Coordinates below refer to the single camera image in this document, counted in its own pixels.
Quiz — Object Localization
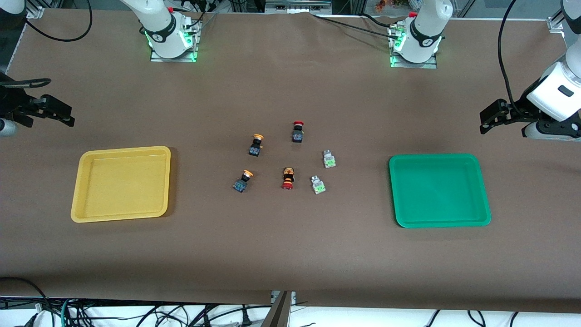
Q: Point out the yellow push button switch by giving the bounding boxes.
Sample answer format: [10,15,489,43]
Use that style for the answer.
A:
[233,169,254,193]
[248,134,265,158]

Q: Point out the green plastic tray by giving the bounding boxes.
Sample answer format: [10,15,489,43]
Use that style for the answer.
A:
[389,154,492,228]

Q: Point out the yellow plastic tray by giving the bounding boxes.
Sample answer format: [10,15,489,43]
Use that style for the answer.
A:
[70,146,172,223]

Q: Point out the grey metal box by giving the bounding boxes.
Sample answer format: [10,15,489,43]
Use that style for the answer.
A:
[265,0,333,14]

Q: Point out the brown table cloth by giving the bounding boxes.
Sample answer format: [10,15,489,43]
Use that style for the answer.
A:
[0,8,581,314]

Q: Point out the metal table beam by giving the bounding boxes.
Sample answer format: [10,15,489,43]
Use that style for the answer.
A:
[261,291,295,327]

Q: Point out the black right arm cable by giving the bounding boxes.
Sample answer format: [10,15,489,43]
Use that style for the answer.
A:
[0,0,94,89]

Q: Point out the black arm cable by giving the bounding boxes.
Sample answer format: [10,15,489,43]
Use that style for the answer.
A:
[0,0,94,89]
[498,0,520,106]

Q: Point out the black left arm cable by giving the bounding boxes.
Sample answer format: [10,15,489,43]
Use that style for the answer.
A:
[498,0,520,106]

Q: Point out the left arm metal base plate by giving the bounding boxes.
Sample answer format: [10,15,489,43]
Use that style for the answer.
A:
[389,25,438,69]

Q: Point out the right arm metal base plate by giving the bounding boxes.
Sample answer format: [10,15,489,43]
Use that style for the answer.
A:
[150,20,199,63]

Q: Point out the black base cable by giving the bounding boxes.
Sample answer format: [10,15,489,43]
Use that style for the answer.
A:
[172,0,219,35]
[311,13,404,37]

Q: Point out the black floor cable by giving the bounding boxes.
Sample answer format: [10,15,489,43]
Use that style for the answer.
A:
[0,276,49,314]

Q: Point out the green floor cable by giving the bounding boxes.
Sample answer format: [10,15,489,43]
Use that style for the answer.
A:
[60,297,75,327]

